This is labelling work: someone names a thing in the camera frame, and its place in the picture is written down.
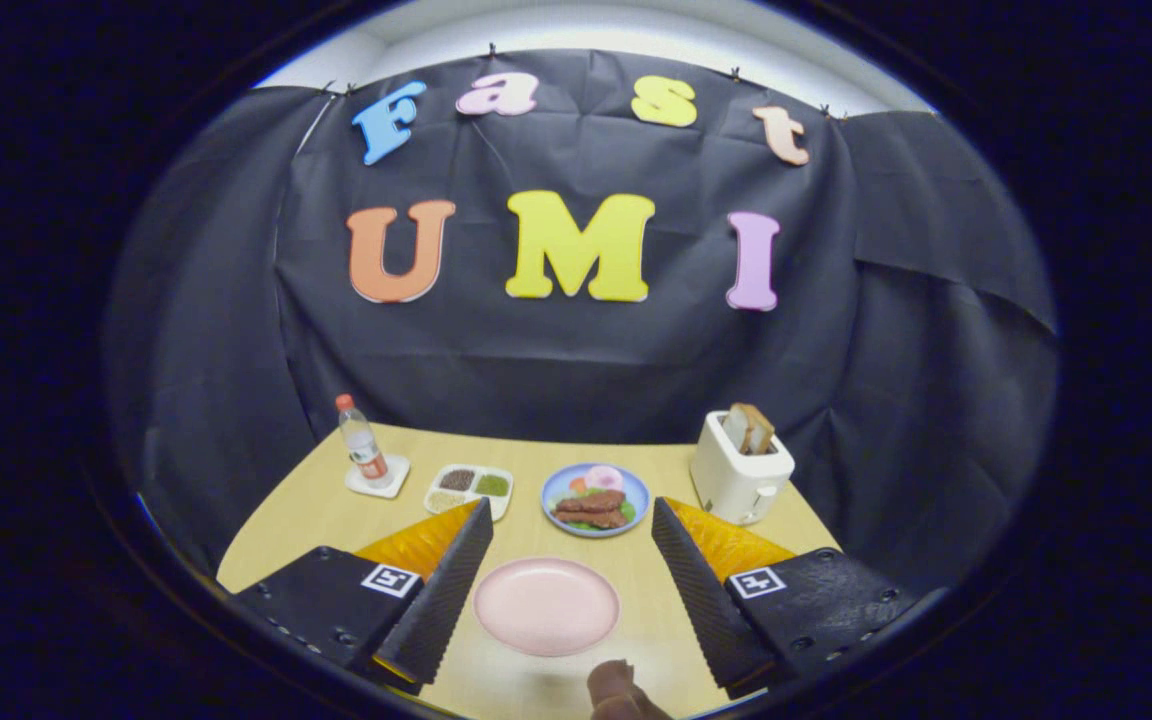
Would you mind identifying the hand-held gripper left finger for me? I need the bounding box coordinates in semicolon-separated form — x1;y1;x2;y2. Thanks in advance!
231;497;495;698

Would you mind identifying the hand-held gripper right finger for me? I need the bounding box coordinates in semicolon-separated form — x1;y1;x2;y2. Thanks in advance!
650;497;922;701

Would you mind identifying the white divided condiment tray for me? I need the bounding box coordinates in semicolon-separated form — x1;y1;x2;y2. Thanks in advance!
423;463;515;523

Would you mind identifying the pink plate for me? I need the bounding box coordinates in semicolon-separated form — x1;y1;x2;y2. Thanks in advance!
473;557;621;658

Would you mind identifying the green lettuce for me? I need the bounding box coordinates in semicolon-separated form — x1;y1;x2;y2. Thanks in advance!
551;485;637;531

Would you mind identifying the white toaster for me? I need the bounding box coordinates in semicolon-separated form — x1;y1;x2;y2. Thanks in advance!
689;410;796;527

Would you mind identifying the white square coaster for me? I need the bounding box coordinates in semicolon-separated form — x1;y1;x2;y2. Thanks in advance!
345;453;411;500

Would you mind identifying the blue plate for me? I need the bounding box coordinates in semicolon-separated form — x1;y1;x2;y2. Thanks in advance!
540;462;651;539

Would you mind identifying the clear plastic water bottle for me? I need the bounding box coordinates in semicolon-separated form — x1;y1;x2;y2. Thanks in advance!
336;393;390;488

